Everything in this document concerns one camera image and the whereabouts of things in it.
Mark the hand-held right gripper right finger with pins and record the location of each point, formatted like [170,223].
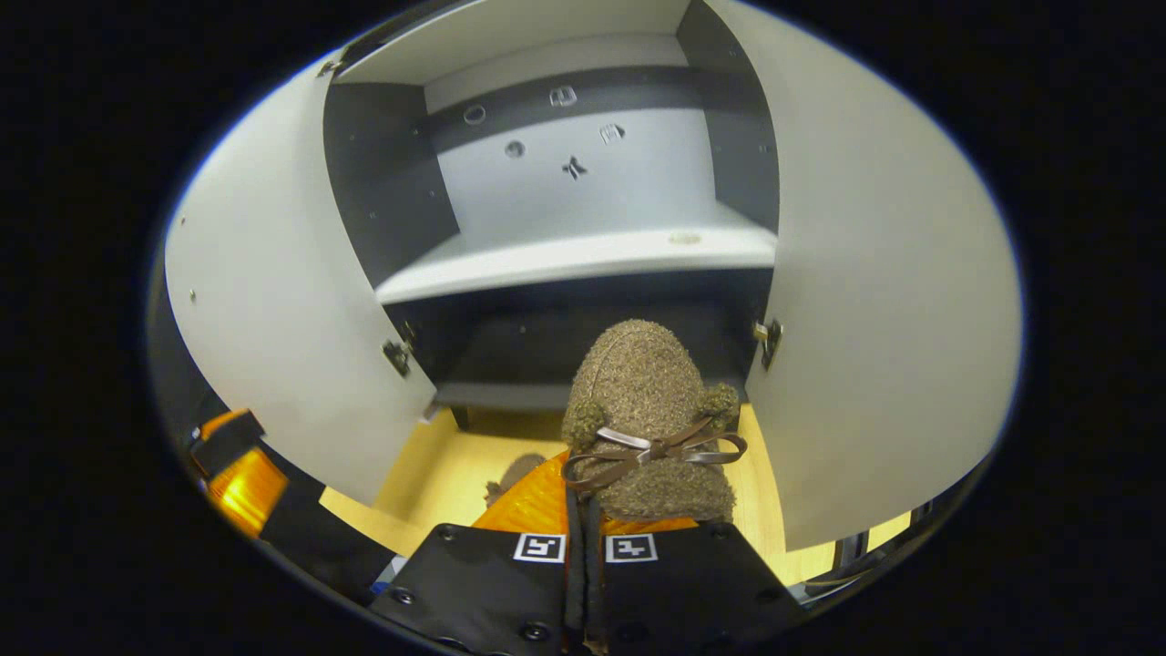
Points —
[692,583]

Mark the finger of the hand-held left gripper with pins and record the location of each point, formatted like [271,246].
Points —
[228,442]
[248,492]

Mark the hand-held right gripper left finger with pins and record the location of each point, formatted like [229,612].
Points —
[492,583]

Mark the brown fuzzy shoe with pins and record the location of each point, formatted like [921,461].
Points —
[647,383]
[515,474]

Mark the white cabinet door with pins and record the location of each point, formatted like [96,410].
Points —
[273,301]
[893,319]

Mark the white shoe cabinet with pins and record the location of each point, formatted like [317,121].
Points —
[565,255]

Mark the metal door hinge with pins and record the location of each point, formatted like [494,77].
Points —
[328,68]
[398,353]
[768,343]

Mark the small round shelf disc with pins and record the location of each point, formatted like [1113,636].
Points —
[685,239]

